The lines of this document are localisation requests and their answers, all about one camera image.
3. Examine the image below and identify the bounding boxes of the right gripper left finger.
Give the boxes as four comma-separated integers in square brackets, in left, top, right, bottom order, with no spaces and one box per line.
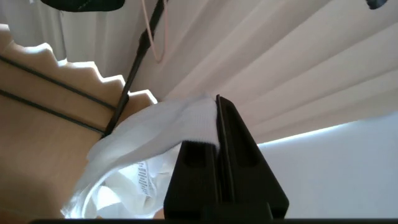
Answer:
[164,141,228,218]

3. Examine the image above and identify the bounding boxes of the white garment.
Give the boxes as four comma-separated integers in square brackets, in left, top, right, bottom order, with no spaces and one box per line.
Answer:
[60,95,220,218]

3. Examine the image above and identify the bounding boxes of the black trousers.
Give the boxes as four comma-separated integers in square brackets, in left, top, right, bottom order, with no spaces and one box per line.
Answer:
[40,0,125,12]

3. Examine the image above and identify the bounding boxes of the black clothes rack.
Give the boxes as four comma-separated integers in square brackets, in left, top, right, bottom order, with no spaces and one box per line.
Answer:
[0,0,169,138]

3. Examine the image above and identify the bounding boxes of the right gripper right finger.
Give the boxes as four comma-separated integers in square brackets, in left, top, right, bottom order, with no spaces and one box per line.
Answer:
[216,95,290,218]

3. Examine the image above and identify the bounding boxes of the beige curtain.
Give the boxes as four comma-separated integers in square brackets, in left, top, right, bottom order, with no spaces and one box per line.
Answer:
[0,0,398,144]

